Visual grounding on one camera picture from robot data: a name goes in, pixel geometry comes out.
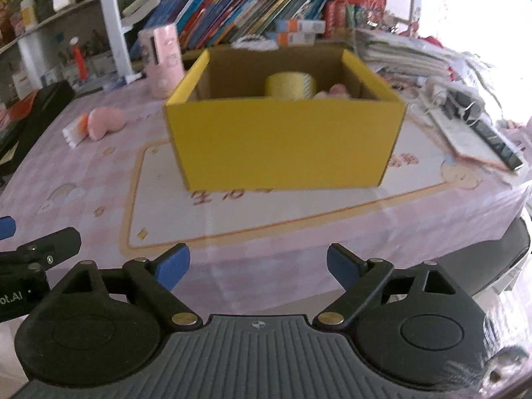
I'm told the white orange small box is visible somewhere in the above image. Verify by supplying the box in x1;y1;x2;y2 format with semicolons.
61;113;88;148

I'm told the pink plush toy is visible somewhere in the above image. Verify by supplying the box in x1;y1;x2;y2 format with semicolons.
87;107;125;141

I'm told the yellow packing tape roll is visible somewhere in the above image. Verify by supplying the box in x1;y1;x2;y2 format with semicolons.
265;71;317;100

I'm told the pink checkered tablecloth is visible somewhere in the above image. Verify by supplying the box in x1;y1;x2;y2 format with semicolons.
1;81;531;314

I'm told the red booklet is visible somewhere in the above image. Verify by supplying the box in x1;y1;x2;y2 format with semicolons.
1;90;39;141

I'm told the black box on side table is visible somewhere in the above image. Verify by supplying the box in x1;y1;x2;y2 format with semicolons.
1;80;75;178

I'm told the yellow cardboard box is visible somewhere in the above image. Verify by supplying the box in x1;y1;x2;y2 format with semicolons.
164;45;406;191

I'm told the red white glue bottle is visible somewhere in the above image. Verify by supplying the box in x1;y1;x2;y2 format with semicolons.
69;37;88;81

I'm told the white spray bottle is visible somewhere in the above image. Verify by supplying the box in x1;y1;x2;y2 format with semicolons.
103;72;143;93

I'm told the pink plush in box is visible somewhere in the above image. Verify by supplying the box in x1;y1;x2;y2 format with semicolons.
314;84;352;100

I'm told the white power strip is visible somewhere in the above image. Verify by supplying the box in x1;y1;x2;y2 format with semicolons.
427;84;485;126

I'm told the white metal bookshelf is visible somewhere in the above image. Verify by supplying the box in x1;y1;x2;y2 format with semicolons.
0;0;417;92

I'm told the white yellow jar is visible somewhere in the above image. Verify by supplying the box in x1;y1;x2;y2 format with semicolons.
20;0;39;31

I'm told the pink cylindrical humidifier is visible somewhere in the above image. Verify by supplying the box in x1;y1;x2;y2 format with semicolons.
138;24;185;99

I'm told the stack of newspapers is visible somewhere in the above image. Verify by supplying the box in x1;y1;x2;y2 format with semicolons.
352;27;455;77

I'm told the orange white medicine box lower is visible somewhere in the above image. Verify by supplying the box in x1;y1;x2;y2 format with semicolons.
275;32;316;47

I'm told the orange white medicine box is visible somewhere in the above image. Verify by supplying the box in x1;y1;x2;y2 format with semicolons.
275;19;327;34
275;32;316;47

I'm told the white quilted pearl handbag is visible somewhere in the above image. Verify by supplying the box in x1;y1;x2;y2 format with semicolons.
231;34;279;52

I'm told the orange white medicine box upper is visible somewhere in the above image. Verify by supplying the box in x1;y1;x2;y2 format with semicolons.
275;19;327;34

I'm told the row of leaning books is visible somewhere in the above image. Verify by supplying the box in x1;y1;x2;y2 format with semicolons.
141;0;329;52

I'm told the red boxed book set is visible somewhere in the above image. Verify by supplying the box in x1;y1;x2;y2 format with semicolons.
324;0;387;39

